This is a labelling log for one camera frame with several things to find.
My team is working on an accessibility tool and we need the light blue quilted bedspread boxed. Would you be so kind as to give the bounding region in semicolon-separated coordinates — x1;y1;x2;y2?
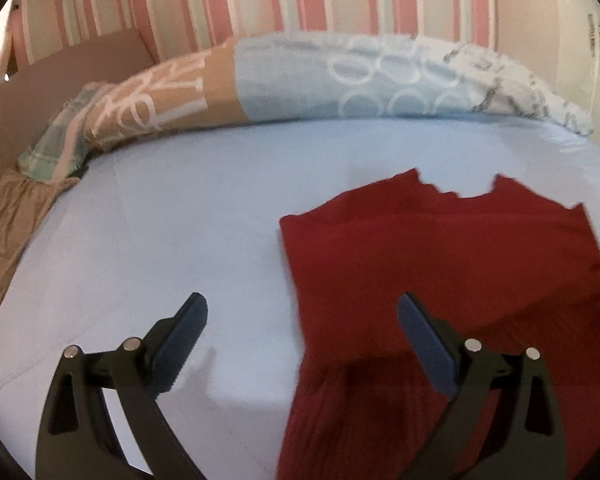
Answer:
0;117;600;479

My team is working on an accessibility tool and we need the blue and tan patterned duvet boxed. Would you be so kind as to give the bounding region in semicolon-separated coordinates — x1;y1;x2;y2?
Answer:
84;32;593;151

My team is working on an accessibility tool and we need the plaid pastel pillow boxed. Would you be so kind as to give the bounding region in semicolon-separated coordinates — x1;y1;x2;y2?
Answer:
17;82;114;183

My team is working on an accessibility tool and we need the dark red knit garment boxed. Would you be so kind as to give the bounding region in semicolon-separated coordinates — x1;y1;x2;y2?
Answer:
277;170;600;479

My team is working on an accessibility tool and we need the white wardrobe with floral decals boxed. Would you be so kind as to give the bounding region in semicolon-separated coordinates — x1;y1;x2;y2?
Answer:
555;0;600;148

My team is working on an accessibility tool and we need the brown upholstered headboard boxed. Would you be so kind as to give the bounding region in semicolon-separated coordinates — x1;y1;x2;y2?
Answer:
0;29;155;179

